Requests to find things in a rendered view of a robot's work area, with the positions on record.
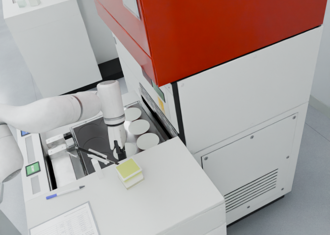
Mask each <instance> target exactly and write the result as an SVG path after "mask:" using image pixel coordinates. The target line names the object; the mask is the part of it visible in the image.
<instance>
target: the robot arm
mask: <svg viewBox="0 0 330 235"><path fill-rule="evenodd" d="M97 89H98V91H85V92H78V93H76V94H68V95H61V96H54V97H48V98H43V99H40V100H37V101H35V102H32V103H30V104H27V105H24V106H12V105H7V104H1V103H0V183H4V182H8V181H10V180H11V179H13V178H15V177H16V176H17V175H18V174H19V173H20V172H21V170H22V168H23V165H24V158H23V155H22V152H21V150H20V148H19V146H18V144H17V142H16V140H15V138H14V136H13V134H12V132H11V130H10V128H9V126H8V125H7V124H9V125H11V126H12V127H14V128H16V129H19V130H21V131H24V132H29V133H45V132H48V131H51V130H54V129H56V128H59V127H63V126H66V125H69V124H72V123H76V122H79V121H82V120H86V119H89V118H92V117H94V116H96V115H97V114H98V113H99V112H100V111H102V113H103V118H104V122H105V124H106V125H107V126H108V134H109V141H110V148H111V150H113V149H114V147H115V148H116V153H117V155H118V160H119V161H122V160H124V159H126V158H127V156H126V151H125V142H126V132H125V128H124V123H125V119H126V117H125V112H124V107H123V102H122V96H121V91H120V86H119V82H118V81H116V80H108V81H104V82H101V83H99V84H98V85H97Z"/></svg>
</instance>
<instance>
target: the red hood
mask: <svg viewBox="0 0 330 235"><path fill-rule="evenodd" d="M327 1H328V0H94V2H95V6H96V9H97V12H98V15H99V16H100V18H101V19H102V20H103V21H104V23H105V24H106V25H107V26H108V27H109V29H110V30H111V31H112V32H113V33H114V35H115V36H116V37H117V38H118V40H119V41H120V42H121V43H122V45H123V46H124V47H125V48H126V49H127V51H128V52H129V53H130V54H131V56H132V57H133V58H134V59H135V60H136V62H137V63H138V64H139V65H140V66H141V68H142V69H143V70H144V71H145V72H146V73H147V75H148V76H149V77H150V78H151V79H152V81H153V82H154V83H155V84H156V85H157V86H158V87H161V86H163V85H166V84H169V83H171V82H174V81H176V80H179V79H181V78H184V77H187V76H189V75H192V74H195V73H197V72H200V71H202V70H205V69H208V68H210V67H213V66H215V65H218V64H221V63H223V62H226V61H228V60H231V59H234V58H236V57H239V56H241V55H243V54H246V53H249V52H251V51H254V50H257V49H259V48H262V47H264V46H267V45H270V44H272V43H275V42H277V41H280V40H283V39H285V38H288V37H290V36H293V35H295V34H298V33H301V32H303V31H306V30H308V29H311V28H314V27H316V26H319V25H322V24H323V21H324V16H325V10H326V6H327Z"/></svg>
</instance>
